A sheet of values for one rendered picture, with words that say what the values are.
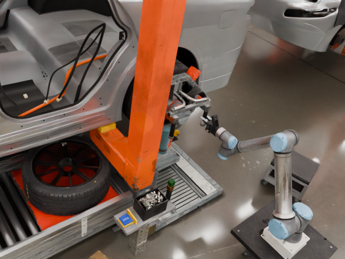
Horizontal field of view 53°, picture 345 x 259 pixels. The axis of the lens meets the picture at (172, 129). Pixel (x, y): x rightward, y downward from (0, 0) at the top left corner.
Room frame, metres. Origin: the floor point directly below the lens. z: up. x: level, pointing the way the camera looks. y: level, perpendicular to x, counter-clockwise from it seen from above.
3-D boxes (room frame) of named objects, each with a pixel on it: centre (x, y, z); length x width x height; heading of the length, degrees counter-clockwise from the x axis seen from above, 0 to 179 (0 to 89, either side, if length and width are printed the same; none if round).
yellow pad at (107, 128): (2.13, 0.54, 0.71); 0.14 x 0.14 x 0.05; 46
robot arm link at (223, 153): (2.12, -0.45, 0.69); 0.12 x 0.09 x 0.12; 133
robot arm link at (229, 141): (2.12, -0.44, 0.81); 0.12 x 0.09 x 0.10; 46
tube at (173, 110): (2.21, 0.03, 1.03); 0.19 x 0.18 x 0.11; 46
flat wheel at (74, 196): (1.83, 0.73, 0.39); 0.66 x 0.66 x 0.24
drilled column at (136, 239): (1.55, 0.09, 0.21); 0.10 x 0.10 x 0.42; 46
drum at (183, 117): (2.31, 0.00, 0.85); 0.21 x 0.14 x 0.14; 46
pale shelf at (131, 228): (1.57, 0.07, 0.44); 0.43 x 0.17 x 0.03; 136
